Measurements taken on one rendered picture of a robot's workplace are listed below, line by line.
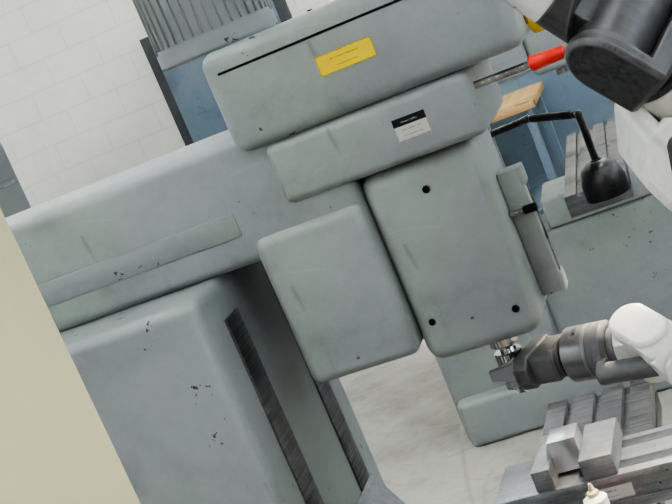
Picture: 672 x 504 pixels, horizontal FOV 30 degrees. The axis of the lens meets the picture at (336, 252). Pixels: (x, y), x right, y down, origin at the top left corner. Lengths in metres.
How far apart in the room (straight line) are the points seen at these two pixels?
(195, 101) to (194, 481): 7.11
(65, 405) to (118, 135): 9.14
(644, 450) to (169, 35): 1.07
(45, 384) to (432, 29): 1.62
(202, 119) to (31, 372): 8.82
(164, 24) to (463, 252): 0.58
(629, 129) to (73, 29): 7.96
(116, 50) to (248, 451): 7.41
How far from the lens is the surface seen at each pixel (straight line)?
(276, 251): 1.95
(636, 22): 1.48
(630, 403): 2.67
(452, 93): 1.84
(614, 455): 2.23
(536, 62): 1.83
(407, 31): 1.83
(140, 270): 2.05
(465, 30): 1.81
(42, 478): 0.21
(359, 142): 1.88
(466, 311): 1.94
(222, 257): 2.00
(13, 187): 7.71
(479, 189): 1.89
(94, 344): 1.99
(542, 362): 2.00
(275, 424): 2.04
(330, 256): 1.93
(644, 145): 1.53
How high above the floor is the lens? 1.89
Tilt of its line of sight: 11 degrees down
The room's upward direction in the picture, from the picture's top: 23 degrees counter-clockwise
